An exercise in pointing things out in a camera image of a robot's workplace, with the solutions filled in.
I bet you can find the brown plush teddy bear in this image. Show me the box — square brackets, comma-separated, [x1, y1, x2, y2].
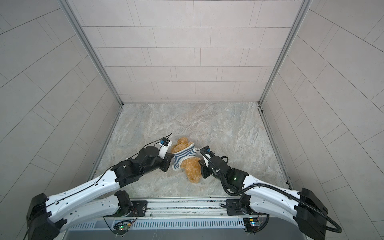
[171, 137, 202, 184]

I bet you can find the blue white striped knit sweater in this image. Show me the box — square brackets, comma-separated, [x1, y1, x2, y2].
[172, 143, 198, 171]

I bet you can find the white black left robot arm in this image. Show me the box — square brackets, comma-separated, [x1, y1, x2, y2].
[25, 146, 175, 240]

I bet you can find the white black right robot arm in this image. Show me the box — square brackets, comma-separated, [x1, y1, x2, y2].
[202, 154, 328, 240]

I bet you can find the right green circuit board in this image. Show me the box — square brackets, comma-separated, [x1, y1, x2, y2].
[243, 218, 260, 234]

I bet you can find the green circuit board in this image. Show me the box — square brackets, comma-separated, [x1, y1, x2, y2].
[113, 220, 133, 236]
[243, 218, 260, 234]

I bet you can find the left green circuit board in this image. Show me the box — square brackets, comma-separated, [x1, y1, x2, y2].
[113, 220, 133, 236]

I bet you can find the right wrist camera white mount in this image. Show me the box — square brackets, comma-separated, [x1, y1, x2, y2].
[199, 146, 215, 167]

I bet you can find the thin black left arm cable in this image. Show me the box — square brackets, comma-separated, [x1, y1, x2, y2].
[26, 133, 173, 229]

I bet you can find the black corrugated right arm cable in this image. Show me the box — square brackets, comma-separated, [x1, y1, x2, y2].
[203, 149, 343, 234]

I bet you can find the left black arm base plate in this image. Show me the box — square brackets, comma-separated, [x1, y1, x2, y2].
[127, 200, 148, 218]

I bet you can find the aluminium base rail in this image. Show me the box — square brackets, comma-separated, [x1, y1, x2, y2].
[62, 195, 307, 240]

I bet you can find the left aluminium corner post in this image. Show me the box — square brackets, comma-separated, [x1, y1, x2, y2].
[58, 0, 124, 107]

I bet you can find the aluminium corner post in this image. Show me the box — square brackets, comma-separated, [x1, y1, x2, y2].
[257, 0, 313, 105]
[58, 0, 124, 107]

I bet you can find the right aluminium corner post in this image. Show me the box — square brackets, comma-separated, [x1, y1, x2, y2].
[257, 0, 313, 105]

